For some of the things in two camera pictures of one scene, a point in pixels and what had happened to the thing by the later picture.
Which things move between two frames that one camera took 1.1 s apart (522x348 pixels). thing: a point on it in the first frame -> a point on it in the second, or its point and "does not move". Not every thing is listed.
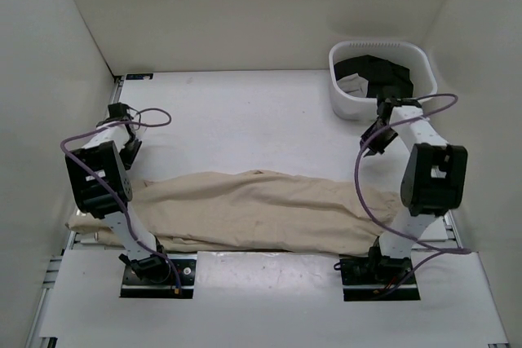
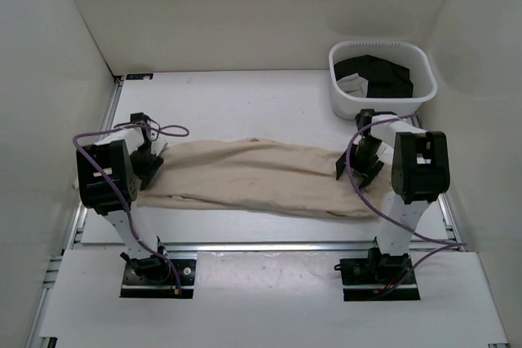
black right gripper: [374, 147] -> [367, 170]
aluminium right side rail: [452, 231] does not move
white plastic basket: [417, 56] does not move
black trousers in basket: [386, 79] does not move
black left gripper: [128, 160] -> [148, 170]
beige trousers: [245, 210] -> [263, 174]
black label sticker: [139, 77] does not move
